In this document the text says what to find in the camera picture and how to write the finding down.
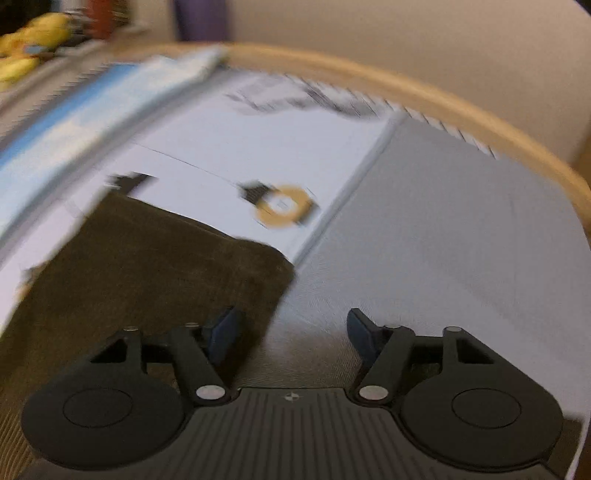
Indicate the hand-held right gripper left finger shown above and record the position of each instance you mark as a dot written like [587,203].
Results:
[225,331]

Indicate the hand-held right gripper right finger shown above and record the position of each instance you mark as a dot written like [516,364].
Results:
[361,331]

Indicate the printed white bed sheet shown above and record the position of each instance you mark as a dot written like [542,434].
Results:
[415,221]

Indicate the blue white cloud-print blanket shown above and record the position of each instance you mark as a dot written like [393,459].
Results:
[74,120]

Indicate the purple box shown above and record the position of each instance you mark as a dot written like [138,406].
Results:
[201,18]

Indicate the yellow plush toy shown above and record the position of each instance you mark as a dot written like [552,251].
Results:
[44,28]
[16,69]

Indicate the dark red bag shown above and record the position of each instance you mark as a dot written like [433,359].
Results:
[99,17]

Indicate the wooden bed frame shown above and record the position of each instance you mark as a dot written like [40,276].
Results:
[415,92]

